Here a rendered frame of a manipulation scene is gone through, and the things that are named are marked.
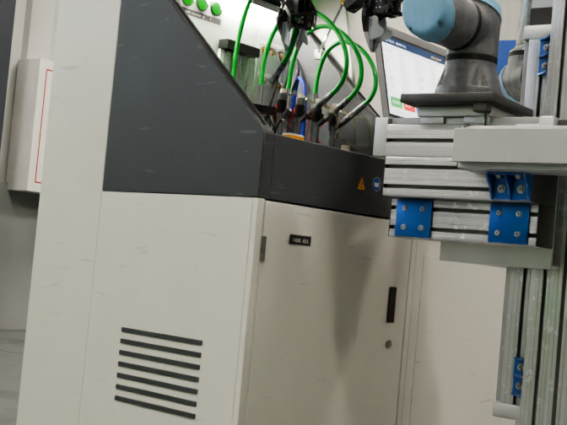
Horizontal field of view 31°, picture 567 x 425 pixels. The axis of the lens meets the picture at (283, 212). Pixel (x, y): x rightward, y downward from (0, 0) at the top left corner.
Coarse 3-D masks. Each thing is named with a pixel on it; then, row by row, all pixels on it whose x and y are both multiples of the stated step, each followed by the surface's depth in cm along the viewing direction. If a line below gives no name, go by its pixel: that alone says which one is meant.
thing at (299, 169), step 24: (288, 144) 254; (312, 144) 262; (288, 168) 255; (312, 168) 262; (336, 168) 269; (360, 168) 277; (288, 192) 255; (312, 192) 262; (336, 192) 270; (360, 192) 278; (384, 216) 287
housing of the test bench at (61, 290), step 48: (96, 0) 294; (96, 48) 292; (96, 96) 290; (48, 144) 302; (96, 144) 288; (48, 192) 300; (96, 192) 286; (48, 240) 298; (96, 240) 284; (48, 288) 296; (48, 336) 294; (48, 384) 292
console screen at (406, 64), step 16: (400, 32) 347; (384, 48) 336; (400, 48) 344; (416, 48) 353; (432, 48) 361; (384, 64) 335; (400, 64) 342; (416, 64) 350; (432, 64) 359; (384, 80) 333; (400, 80) 340; (416, 80) 348; (432, 80) 357; (384, 96) 331; (400, 96) 338; (384, 112) 329; (400, 112) 336; (416, 112) 344
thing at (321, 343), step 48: (288, 240) 256; (336, 240) 271; (384, 240) 287; (288, 288) 256; (336, 288) 271; (384, 288) 288; (288, 336) 257; (336, 336) 272; (384, 336) 289; (288, 384) 258; (336, 384) 273; (384, 384) 290
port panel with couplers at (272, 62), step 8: (264, 32) 326; (264, 40) 326; (280, 40) 332; (264, 48) 324; (280, 48) 332; (272, 56) 329; (280, 56) 332; (256, 64) 324; (272, 64) 329; (256, 72) 324; (272, 72) 329; (256, 80) 324; (264, 80) 323; (280, 80) 333; (256, 88) 324; (264, 88) 327; (272, 88) 330; (280, 88) 331; (264, 96) 327; (264, 104) 327; (272, 104) 330
